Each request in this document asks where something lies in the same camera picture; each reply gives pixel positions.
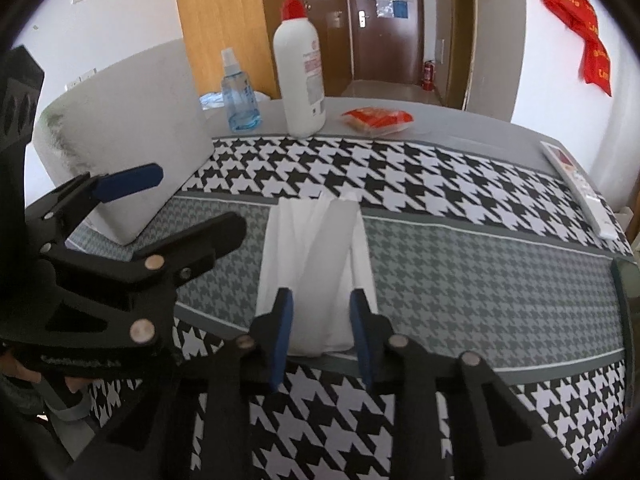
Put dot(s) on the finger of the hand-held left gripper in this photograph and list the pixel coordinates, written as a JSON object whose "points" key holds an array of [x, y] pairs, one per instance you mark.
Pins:
{"points": [[130, 180], [200, 245]]}

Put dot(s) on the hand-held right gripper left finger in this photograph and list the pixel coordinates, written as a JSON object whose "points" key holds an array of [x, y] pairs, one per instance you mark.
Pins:
{"points": [[281, 340]]}

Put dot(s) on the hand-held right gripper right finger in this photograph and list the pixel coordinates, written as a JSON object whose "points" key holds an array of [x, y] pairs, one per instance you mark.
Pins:
{"points": [[360, 335]]}

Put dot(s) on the white foam box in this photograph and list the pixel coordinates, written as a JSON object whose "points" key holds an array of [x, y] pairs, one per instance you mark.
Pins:
{"points": [[135, 110]]}

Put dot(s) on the white tissue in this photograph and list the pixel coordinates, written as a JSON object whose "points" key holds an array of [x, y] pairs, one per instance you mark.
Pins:
{"points": [[315, 260]]}

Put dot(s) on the person's left hand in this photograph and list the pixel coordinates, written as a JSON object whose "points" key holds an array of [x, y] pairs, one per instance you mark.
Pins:
{"points": [[17, 371]]}

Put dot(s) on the houndstooth tablecloth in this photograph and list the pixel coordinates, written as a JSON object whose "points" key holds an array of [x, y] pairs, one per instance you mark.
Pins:
{"points": [[450, 270]]}

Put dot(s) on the clear blue spray bottle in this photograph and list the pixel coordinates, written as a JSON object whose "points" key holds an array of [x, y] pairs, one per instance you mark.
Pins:
{"points": [[240, 95]]}

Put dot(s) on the wooden wardrobe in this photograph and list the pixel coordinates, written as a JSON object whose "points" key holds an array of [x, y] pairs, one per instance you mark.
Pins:
{"points": [[220, 10]]}

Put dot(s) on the white bottle with red pump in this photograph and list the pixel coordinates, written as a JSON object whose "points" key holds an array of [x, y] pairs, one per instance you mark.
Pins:
{"points": [[300, 75]]}

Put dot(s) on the red snack packet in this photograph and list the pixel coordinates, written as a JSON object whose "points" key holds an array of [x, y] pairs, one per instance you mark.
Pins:
{"points": [[377, 119]]}

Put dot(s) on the white remote control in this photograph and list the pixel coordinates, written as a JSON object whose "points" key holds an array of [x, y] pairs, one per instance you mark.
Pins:
{"points": [[580, 185]]}

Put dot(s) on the red fire extinguisher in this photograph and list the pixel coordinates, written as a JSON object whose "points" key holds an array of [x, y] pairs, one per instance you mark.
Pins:
{"points": [[427, 76]]}

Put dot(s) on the dark brown door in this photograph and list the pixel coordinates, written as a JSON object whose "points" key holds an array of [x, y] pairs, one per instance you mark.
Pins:
{"points": [[395, 45]]}

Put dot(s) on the blue paper on door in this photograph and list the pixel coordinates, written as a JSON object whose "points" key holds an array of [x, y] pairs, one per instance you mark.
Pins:
{"points": [[400, 9]]}

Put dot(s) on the red hanging bags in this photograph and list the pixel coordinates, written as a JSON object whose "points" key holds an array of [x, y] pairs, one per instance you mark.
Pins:
{"points": [[580, 25]]}

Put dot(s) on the white wall socket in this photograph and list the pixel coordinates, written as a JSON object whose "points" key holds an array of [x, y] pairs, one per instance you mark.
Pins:
{"points": [[89, 73], [73, 82]]}

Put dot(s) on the wooden doorway frame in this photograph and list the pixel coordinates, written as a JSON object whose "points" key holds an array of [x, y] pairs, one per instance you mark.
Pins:
{"points": [[460, 35]]}

